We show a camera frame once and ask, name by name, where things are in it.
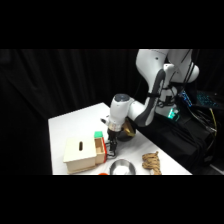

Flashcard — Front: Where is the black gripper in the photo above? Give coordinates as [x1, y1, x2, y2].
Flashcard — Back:
[105, 128, 122, 158]

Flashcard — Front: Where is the red block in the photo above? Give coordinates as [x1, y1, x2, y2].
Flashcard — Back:
[93, 136, 109, 165]

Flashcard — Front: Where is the green cube block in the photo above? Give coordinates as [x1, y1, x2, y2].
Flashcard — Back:
[93, 130, 105, 140]

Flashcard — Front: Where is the stainless steel pot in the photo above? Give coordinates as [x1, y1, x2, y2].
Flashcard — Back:
[108, 158, 137, 176]

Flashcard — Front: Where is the light wooden box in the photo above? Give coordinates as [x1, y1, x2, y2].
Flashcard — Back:
[62, 136, 108, 175]

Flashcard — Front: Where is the small green light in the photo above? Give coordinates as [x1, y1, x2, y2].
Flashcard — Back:
[167, 107, 180, 121]

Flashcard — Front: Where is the black robot stand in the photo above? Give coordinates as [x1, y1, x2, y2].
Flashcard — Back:
[138, 99, 224, 176]

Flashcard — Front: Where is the black curtain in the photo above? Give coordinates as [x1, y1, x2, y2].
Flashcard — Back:
[0, 49, 224, 176]

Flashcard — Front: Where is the blue lit electronic device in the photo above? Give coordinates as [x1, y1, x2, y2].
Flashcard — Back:
[179, 89, 222, 110]

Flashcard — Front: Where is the coiled tan rope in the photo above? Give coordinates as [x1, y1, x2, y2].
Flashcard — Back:
[141, 151, 163, 176]

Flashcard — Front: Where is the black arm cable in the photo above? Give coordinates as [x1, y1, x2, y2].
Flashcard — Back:
[156, 49, 196, 109]

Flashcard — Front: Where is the yellow cable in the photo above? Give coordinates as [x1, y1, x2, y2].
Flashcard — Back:
[207, 107, 219, 138]

